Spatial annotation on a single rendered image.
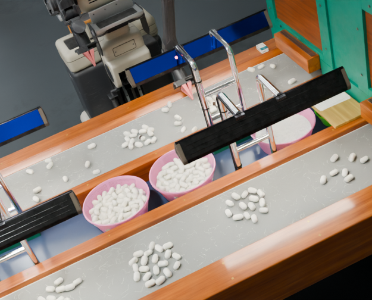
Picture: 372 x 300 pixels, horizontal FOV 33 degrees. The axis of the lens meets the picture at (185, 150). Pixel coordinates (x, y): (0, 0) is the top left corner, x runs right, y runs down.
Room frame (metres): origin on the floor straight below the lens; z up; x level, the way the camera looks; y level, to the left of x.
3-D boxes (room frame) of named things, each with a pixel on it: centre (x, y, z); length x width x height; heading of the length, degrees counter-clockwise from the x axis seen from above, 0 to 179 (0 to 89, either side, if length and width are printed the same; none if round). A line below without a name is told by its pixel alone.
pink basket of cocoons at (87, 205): (1.80, 0.31, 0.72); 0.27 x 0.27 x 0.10
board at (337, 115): (1.97, -0.61, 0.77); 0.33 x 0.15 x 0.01; 10
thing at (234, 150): (1.70, -0.26, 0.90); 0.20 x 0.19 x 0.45; 100
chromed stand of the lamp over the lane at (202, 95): (2.10, -0.19, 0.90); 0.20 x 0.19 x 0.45; 100
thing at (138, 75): (2.18, -0.18, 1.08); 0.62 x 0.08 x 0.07; 100
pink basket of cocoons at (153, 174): (1.85, 0.04, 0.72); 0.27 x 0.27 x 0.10
